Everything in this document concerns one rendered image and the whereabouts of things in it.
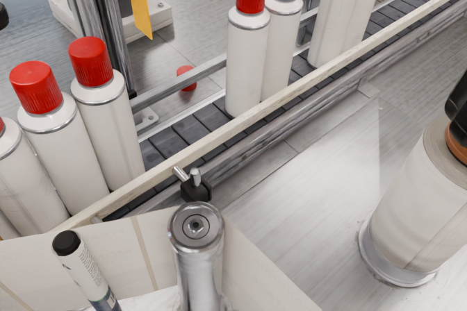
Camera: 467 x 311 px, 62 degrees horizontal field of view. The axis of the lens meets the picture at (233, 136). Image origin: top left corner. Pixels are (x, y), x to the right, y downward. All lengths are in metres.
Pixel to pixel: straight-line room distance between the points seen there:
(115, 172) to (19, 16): 0.55
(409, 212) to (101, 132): 0.30
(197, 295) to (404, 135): 0.40
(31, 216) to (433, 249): 0.39
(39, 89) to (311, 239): 0.33
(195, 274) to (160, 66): 0.51
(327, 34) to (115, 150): 0.37
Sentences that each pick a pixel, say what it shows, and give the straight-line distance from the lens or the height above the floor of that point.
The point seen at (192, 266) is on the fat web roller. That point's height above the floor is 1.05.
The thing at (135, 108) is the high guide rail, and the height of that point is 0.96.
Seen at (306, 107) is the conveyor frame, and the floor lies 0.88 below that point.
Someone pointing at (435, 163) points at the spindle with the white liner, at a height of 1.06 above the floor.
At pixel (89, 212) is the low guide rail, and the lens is 0.46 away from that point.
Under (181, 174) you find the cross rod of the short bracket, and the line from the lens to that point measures 0.48.
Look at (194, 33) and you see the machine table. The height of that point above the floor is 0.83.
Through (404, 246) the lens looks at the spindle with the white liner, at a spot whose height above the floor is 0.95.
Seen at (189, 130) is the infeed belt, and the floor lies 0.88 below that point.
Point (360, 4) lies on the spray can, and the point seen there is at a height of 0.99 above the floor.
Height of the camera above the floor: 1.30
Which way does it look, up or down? 50 degrees down
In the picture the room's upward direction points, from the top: 4 degrees clockwise
